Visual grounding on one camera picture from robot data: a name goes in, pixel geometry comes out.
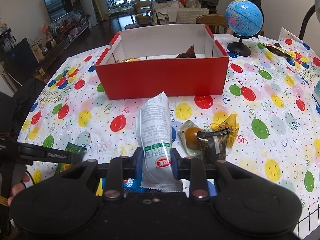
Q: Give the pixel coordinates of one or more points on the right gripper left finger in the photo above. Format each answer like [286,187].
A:
[119,169]

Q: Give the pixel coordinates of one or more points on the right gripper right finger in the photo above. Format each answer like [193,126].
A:
[191,169]

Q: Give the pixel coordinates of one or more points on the blue cookie packet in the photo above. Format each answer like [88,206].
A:
[133,185]

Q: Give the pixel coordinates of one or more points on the black snack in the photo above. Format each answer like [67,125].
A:
[213,145]

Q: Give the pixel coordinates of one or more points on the clear egg snack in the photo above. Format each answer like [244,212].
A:
[188,136]

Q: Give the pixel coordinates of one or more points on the white green snack packet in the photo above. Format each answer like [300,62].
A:
[154,136]

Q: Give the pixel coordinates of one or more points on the yellow candy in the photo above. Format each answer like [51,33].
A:
[232,125]

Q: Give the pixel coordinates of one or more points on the red yellow rice cracker bag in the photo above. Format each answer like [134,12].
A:
[133,59]

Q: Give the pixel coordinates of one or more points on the dark brown shiny snack bag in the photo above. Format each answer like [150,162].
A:
[190,53]

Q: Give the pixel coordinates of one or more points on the person left hand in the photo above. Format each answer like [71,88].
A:
[18,187]

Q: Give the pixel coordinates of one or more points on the balloon pattern tablecloth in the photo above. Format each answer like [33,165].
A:
[278,118]

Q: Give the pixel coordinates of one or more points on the red cardboard box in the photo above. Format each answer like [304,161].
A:
[159,70]

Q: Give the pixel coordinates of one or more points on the tv cabinet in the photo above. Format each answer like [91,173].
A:
[58,44]

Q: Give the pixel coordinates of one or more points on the tissue pack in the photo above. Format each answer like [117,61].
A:
[316,93]

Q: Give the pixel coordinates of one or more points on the television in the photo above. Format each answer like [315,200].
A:
[57,9]

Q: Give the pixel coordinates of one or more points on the dark wrapper on table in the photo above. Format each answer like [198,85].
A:
[277,50]

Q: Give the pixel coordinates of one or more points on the small round stool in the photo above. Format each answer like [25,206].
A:
[131,26]

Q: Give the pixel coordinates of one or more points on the blue desk globe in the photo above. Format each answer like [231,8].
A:
[245,19]

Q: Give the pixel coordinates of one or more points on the sofa with cream cover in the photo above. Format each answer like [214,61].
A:
[173,12]

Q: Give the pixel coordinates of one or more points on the coffee table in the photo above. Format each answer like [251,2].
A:
[122,9]

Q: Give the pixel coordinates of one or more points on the silver desk lamp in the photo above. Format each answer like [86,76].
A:
[313,10]

